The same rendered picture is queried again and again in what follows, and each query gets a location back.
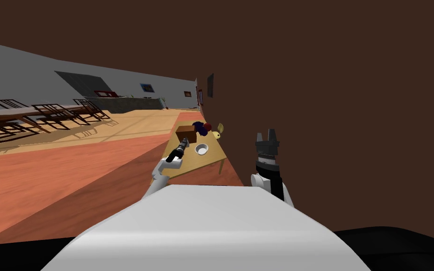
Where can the blue wall picture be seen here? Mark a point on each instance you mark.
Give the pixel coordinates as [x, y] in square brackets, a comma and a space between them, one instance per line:
[147, 88]

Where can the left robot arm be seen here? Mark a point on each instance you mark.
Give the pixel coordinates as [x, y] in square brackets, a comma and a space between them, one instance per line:
[160, 177]

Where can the red round object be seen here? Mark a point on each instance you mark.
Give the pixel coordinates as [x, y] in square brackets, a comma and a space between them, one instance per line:
[207, 127]

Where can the brown wall picture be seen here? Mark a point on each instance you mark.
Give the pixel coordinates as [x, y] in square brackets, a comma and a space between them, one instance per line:
[187, 94]

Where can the dark blue round object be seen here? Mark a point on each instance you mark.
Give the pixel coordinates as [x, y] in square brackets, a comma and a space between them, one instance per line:
[200, 128]

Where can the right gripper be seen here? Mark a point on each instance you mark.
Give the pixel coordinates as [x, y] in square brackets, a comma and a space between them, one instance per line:
[268, 150]

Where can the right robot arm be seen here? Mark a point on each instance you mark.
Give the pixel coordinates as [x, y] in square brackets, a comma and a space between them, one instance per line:
[273, 184]

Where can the dark wall picture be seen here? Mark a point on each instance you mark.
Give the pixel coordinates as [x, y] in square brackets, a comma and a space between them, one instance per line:
[210, 85]

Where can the red framed door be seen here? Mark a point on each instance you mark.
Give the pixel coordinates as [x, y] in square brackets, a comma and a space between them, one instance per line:
[200, 98]

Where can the yellow chair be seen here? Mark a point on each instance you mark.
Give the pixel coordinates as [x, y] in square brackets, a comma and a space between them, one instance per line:
[220, 130]

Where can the light wooden table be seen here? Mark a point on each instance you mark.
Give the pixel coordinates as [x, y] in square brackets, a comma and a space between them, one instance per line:
[190, 160]

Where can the brown wooden box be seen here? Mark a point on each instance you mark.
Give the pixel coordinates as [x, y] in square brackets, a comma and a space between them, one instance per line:
[185, 133]

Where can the dark wall panel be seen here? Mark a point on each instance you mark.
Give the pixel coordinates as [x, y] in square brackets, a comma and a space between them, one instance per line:
[83, 82]

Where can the dark grey counter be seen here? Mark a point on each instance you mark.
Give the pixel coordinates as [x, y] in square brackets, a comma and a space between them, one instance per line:
[126, 104]

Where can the dark frame chair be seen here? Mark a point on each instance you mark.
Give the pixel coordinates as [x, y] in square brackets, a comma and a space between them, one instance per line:
[89, 107]
[8, 103]
[57, 113]
[2, 131]

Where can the long brown dining table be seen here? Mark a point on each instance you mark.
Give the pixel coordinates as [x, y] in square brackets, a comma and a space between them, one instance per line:
[13, 111]

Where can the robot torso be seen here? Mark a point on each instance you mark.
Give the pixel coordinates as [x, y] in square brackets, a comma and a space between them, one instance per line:
[202, 229]

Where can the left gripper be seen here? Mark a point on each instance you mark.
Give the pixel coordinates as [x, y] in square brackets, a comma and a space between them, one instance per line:
[184, 144]

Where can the white bowl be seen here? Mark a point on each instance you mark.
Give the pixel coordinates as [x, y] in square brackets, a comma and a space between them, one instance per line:
[201, 149]

